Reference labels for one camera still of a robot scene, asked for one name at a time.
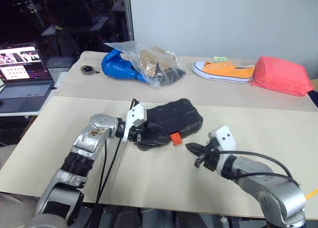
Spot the orange white canvas sneaker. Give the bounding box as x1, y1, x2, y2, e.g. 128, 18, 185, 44
191, 60, 256, 84

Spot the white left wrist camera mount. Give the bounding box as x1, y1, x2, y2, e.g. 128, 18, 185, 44
121, 102, 148, 143

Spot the round black metal disc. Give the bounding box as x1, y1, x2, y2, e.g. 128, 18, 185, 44
79, 64, 101, 76

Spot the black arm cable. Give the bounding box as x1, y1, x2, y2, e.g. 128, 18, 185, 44
213, 150, 302, 189
91, 98, 139, 228

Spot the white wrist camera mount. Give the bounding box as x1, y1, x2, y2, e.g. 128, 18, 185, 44
207, 125, 237, 173
121, 102, 148, 143

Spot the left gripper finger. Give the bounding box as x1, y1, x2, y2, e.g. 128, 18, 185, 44
139, 134, 160, 143
135, 140, 160, 150

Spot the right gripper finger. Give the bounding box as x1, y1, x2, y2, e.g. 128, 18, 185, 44
185, 143, 207, 151
187, 147, 208, 156

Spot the open grey laptop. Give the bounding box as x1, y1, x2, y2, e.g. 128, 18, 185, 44
0, 42, 56, 113

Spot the black plastic tool case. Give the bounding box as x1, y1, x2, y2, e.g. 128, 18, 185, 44
135, 98, 205, 152

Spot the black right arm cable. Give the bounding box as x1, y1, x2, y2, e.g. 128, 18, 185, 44
213, 150, 302, 189

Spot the black small parts pile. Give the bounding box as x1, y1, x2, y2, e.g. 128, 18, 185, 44
155, 67, 187, 86

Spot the brown cardboard box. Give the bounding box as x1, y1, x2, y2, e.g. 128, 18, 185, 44
139, 47, 175, 77

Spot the grey metal window post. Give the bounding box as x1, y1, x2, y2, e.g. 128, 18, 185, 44
123, 0, 136, 41

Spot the red fabric pouch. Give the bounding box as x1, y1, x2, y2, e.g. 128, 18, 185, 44
249, 55, 315, 98

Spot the blue plastic bag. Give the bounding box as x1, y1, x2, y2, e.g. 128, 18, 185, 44
100, 48, 145, 83

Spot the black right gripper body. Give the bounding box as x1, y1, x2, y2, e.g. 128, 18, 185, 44
193, 138, 220, 173

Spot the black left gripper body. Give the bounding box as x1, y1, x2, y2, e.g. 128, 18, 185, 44
127, 125, 150, 145

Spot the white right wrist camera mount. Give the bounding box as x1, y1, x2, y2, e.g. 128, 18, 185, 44
207, 125, 237, 173

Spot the clear plastic zip bag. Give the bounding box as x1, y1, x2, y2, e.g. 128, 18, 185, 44
102, 40, 187, 90

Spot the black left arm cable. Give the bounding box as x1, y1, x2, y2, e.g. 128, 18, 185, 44
91, 98, 139, 228

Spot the orange case latch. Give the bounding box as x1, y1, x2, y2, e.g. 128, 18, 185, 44
169, 132, 183, 147

